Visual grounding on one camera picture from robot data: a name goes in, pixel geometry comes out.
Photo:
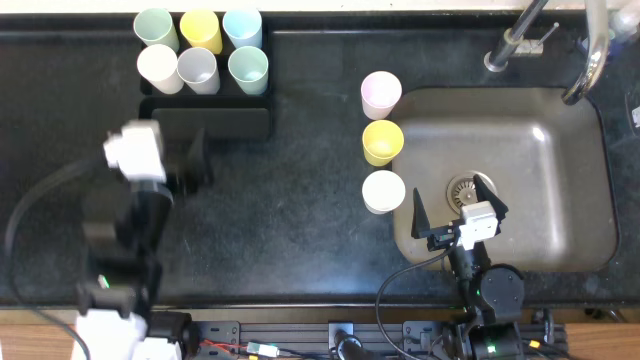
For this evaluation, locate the steel tap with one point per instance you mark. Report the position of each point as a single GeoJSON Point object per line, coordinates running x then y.
{"type": "Point", "coordinates": [597, 50]}

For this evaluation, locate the blue soap bottle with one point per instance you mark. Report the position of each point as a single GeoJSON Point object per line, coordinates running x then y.
{"type": "Point", "coordinates": [625, 22]}

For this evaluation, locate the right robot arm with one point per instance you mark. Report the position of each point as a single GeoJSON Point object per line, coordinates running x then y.
{"type": "Point", "coordinates": [500, 290]}

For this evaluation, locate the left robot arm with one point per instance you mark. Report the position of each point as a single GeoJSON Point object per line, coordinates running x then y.
{"type": "Point", "coordinates": [120, 235]}

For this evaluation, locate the steel sink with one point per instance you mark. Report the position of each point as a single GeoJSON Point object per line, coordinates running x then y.
{"type": "Point", "coordinates": [540, 175]}

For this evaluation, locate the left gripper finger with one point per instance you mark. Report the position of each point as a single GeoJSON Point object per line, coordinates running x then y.
{"type": "Point", "coordinates": [199, 165]}

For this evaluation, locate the black tray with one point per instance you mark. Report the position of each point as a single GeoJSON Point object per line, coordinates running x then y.
{"type": "Point", "coordinates": [215, 125]}

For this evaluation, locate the pink cup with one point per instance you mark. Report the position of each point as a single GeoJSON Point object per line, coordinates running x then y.
{"type": "Point", "coordinates": [381, 90]}

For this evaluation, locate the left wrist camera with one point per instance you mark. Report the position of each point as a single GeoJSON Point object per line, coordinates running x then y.
{"type": "Point", "coordinates": [135, 152]}

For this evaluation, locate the yellow cup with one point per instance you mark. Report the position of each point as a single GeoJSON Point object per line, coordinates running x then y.
{"type": "Point", "coordinates": [200, 27]}
{"type": "Point", "coordinates": [382, 140]}

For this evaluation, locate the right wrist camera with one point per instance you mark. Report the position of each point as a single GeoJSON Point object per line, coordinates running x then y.
{"type": "Point", "coordinates": [479, 222]}

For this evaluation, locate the grey cup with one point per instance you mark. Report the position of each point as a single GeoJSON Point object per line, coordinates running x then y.
{"type": "Point", "coordinates": [197, 67]}

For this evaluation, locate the green cup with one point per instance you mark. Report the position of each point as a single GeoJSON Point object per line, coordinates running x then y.
{"type": "Point", "coordinates": [247, 67]}
{"type": "Point", "coordinates": [152, 25]}

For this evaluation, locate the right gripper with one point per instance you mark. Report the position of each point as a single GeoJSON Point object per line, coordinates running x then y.
{"type": "Point", "coordinates": [442, 236]}

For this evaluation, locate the blue cup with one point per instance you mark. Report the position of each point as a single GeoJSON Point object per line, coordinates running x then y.
{"type": "Point", "coordinates": [242, 25]}

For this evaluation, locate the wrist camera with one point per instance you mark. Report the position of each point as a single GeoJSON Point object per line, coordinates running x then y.
{"type": "Point", "coordinates": [479, 222]}
{"type": "Point", "coordinates": [135, 152]}

